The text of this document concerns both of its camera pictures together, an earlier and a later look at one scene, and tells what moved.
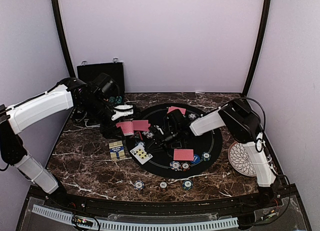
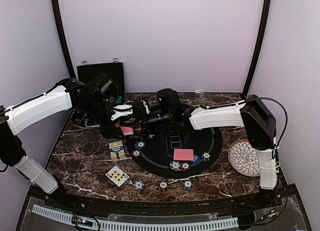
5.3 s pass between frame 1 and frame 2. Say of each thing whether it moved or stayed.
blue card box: stayed
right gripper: moved
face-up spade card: moved
